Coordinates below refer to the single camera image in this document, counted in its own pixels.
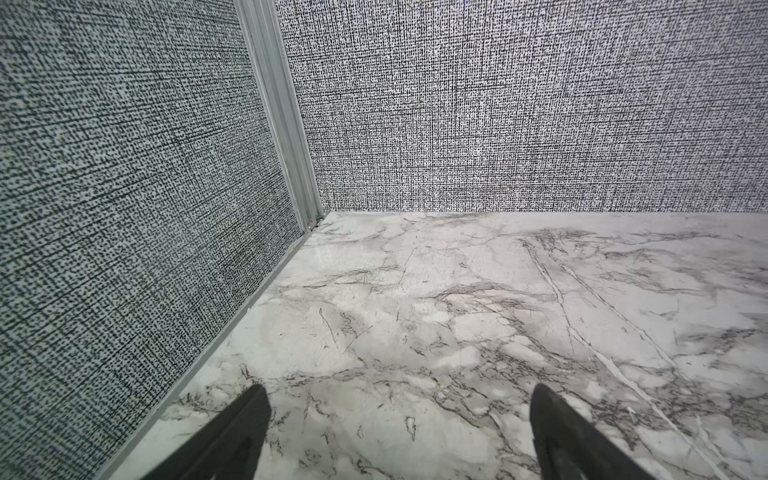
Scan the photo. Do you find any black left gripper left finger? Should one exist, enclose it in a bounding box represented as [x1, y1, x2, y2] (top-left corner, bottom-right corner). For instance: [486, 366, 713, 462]
[144, 384, 271, 480]

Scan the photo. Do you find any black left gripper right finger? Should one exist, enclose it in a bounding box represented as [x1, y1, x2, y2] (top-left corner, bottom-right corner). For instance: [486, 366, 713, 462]
[529, 383, 653, 480]

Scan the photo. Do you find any aluminium corner post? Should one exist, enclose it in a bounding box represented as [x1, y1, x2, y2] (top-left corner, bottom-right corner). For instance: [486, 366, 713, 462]
[235, 0, 325, 233]

